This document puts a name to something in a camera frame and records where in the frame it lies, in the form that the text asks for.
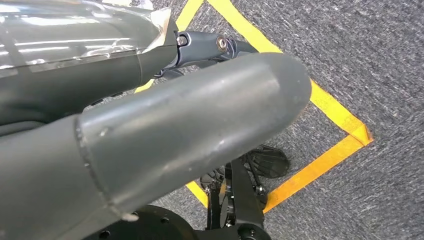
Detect yellow floor tape square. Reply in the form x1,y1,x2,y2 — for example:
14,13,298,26
134,0,375,215

